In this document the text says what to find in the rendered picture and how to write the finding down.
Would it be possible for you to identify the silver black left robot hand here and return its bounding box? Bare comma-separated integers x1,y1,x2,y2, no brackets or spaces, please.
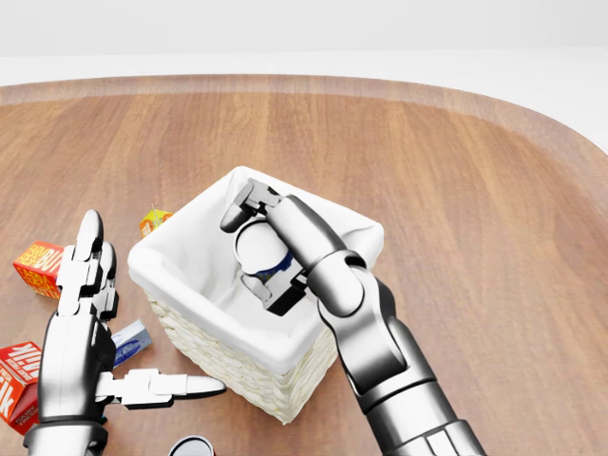
36,208,228,424

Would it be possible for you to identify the alphabet soup tin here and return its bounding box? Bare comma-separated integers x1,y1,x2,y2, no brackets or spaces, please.
233,218,295,283

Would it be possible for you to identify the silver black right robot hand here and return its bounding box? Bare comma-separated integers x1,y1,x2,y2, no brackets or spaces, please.
219,178,368,318

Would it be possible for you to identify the white wicker basket, cloth liner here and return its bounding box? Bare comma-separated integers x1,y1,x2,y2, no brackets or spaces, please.
126,164,386,426

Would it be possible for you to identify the red milk carton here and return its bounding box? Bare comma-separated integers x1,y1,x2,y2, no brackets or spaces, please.
0,340,45,436

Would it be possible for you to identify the blue white cream cheese box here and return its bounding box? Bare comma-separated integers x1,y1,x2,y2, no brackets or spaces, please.
110,318,154,370

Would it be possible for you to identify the small orange juice carton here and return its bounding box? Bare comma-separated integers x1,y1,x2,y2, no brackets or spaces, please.
139,203,175,239

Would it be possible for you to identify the red orange butter box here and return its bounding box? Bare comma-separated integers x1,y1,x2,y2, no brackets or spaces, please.
12,240,66,301

